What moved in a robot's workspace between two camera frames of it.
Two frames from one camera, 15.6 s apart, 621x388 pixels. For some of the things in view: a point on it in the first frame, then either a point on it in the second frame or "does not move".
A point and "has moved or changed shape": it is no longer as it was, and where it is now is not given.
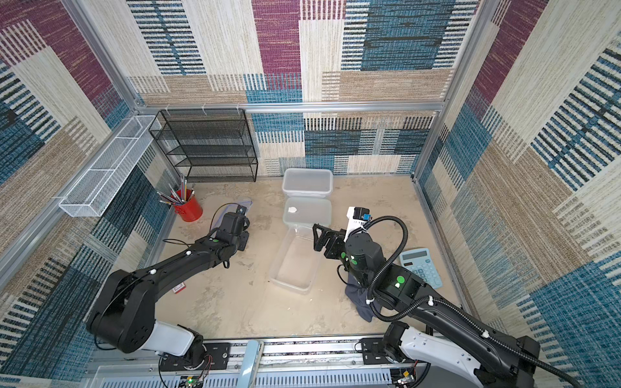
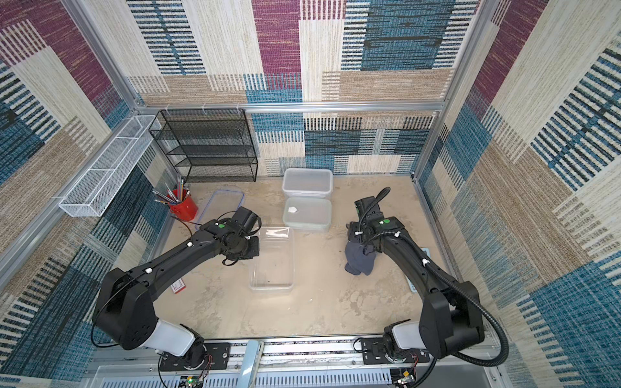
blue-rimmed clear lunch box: (297, 264) -> (274, 268)
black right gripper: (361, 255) -> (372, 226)
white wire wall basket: (95, 191) does not move
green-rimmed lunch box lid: (307, 211) does not move
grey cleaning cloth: (358, 295) has moved or changed shape
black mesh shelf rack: (208, 145) does not move
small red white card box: (179, 288) does not move
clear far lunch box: (307, 183) does not move
